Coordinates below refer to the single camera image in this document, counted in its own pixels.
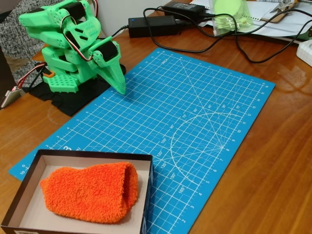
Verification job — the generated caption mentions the fuzzy orange sock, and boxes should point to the fuzzy orange sock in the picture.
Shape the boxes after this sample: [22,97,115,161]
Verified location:
[39,161,139,224]

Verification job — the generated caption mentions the large black power adapter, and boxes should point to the large black power adapter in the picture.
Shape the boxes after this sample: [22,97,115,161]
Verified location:
[128,15,186,39]

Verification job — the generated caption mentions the slim black power adapter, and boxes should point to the slim black power adapter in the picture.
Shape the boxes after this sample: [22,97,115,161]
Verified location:
[162,1,207,18]

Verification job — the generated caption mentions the grey speckled fabric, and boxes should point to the grey speckled fabric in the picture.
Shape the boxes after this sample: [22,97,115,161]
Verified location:
[0,0,49,85]

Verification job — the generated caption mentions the silver controller board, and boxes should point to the silver controller board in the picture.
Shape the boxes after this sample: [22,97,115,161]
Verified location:
[0,89,26,109]

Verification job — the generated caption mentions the blue cutting mat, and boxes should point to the blue cutting mat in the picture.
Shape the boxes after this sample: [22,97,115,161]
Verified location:
[8,47,276,234]

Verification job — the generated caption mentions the clear bag with green parts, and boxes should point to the clear bag with green parts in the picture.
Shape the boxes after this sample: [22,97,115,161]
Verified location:
[211,0,254,37]

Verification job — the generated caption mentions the black cardboard box white inside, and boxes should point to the black cardboard box white inside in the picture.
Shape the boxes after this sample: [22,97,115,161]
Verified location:
[0,149,155,234]

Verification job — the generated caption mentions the brown clipboard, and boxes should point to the brown clipboard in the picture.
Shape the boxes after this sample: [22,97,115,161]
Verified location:
[259,9,290,24]

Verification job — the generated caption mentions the white paper sheets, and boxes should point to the white paper sheets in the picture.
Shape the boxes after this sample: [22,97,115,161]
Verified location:
[190,0,312,44]

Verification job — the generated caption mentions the white plastic device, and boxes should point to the white plastic device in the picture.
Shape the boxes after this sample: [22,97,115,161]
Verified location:
[296,39,312,68]

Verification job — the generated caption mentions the short black power cable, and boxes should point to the short black power cable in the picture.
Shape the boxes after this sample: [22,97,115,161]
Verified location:
[98,24,130,41]

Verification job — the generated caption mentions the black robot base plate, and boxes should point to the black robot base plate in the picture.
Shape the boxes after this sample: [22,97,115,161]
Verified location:
[28,62,127,117]

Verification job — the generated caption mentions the long looping black cable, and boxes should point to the long looping black cable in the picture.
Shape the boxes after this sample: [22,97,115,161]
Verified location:
[175,9,312,64]
[143,6,312,53]

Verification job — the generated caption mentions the red and black wire bundle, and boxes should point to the red and black wire bundle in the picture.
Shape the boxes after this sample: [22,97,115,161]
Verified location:
[15,62,48,91]

